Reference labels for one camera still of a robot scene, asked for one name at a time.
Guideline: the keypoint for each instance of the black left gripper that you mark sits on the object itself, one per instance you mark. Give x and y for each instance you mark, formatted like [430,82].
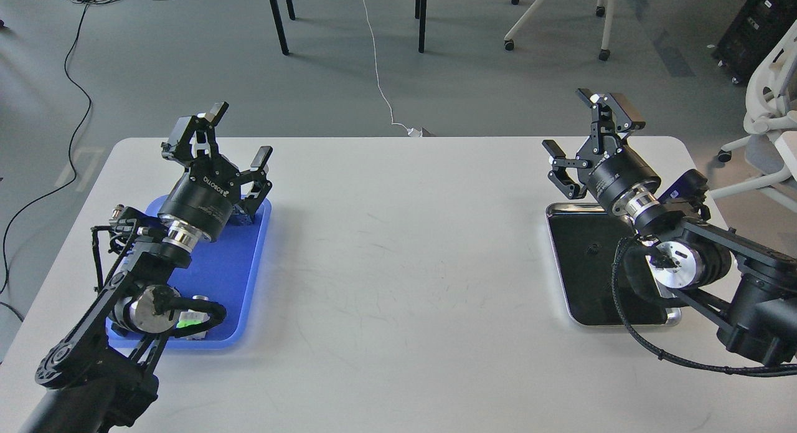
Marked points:
[206,193]

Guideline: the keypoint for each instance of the black equipment case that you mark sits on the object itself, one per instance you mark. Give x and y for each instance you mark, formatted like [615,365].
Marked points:
[754,32]

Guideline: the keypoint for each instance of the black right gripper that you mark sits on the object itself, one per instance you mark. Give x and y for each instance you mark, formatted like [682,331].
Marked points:
[614,174]

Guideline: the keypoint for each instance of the blue plastic tray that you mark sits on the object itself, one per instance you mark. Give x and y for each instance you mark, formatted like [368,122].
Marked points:
[226,272]

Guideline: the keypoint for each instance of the white office chair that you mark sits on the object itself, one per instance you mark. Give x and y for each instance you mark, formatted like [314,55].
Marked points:
[770,112]

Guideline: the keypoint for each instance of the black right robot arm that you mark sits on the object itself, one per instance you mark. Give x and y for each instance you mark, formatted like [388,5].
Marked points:
[676,257]

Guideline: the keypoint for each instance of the silver metal tray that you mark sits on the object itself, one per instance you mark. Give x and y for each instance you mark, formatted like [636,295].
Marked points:
[584,239]

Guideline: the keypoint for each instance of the white green push button switch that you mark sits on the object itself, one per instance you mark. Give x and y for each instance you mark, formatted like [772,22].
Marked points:
[189,318]

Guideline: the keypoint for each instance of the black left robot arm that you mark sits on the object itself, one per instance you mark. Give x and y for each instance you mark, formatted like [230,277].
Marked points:
[101,374]

